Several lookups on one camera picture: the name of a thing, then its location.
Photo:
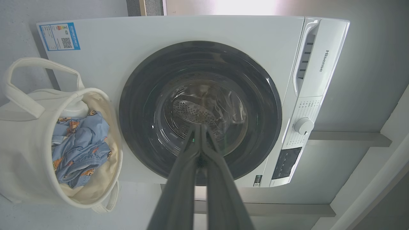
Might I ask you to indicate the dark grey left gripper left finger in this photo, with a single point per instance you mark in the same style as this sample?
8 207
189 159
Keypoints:
182 191

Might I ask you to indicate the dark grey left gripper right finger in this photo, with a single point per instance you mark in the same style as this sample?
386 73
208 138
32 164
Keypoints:
223 198

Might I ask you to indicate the washing machine door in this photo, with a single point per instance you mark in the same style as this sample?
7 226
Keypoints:
140 105

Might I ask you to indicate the blue patterned garment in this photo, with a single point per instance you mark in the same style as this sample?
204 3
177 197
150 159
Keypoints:
83 140

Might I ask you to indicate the black washing machine display panel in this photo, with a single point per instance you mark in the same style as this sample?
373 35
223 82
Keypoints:
286 163

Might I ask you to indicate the stainless steel washing machine drum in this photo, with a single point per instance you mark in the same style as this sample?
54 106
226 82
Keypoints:
191 111

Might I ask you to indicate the white washing machine dial knob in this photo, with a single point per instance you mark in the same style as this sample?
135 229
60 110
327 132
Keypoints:
303 126

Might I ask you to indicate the white front-load washing machine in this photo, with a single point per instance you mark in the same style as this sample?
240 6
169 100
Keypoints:
127 41

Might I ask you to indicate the cream fabric laundry basket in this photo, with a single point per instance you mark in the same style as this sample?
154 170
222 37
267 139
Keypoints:
25 153

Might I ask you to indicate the white detergent drawer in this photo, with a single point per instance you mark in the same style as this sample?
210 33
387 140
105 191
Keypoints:
329 57

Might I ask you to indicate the blue energy label sticker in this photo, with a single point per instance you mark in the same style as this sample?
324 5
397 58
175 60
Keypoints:
59 36

